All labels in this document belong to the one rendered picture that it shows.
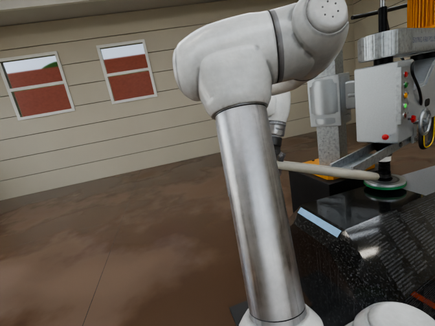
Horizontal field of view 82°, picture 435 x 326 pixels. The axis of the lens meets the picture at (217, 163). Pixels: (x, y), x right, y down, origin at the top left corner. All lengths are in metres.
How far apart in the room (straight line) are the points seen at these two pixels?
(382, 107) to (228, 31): 1.25
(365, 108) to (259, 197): 1.30
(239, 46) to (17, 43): 7.66
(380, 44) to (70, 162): 7.19
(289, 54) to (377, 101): 1.18
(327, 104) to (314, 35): 1.81
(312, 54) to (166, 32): 6.98
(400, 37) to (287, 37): 1.19
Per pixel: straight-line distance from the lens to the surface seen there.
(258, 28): 0.48
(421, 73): 2.04
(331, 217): 1.47
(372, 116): 1.65
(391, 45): 1.60
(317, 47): 0.48
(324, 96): 2.26
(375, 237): 1.44
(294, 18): 0.48
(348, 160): 1.54
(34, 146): 7.92
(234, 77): 0.45
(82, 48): 7.54
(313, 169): 0.95
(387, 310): 0.56
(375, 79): 1.62
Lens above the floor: 1.54
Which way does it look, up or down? 14 degrees down
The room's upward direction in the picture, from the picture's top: 10 degrees counter-clockwise
